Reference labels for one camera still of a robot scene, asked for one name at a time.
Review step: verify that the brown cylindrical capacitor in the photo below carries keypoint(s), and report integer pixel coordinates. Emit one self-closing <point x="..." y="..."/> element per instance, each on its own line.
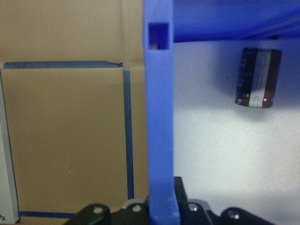
<point x="257" y="77"/>

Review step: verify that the blue plastic bin with capacitors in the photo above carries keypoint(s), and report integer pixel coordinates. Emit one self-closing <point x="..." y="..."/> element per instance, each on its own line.
<point x="159" y="117"/>

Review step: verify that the white foam bin liner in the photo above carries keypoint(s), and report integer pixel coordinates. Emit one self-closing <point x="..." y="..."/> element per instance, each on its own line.
<point x="222" y="145"/>

